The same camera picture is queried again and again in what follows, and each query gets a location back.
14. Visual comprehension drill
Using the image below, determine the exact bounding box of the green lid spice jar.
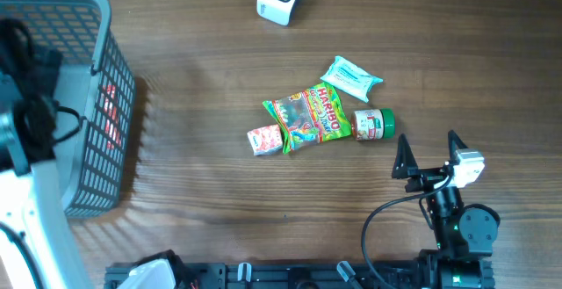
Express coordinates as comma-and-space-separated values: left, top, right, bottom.
351, 108, 396, 141

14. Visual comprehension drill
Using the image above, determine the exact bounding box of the small red white box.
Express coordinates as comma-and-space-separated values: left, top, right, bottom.
247, 125, 284, 155

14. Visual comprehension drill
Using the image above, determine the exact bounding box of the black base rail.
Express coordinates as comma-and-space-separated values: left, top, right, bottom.
104, 249, 496, 289

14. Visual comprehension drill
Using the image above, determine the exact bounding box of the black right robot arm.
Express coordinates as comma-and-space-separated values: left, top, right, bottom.
392, 131, 501, 289

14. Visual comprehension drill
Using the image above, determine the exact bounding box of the teal tissue pack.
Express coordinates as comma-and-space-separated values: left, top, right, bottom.
321, 55, 383, 103

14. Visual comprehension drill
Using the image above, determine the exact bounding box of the grey plastic mesh basket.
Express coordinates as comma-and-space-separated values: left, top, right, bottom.
1, 0, 136, 219

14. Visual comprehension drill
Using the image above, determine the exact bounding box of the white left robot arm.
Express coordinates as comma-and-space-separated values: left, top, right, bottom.
1, 18, 92, 288

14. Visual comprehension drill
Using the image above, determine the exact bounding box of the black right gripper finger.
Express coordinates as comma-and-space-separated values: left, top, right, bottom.
392, 134, 417, 179
448, 130, 467, 163

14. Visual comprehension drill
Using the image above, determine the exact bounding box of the Haribo gummy candy bag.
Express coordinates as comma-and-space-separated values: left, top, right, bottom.
263, 83, 352, 154

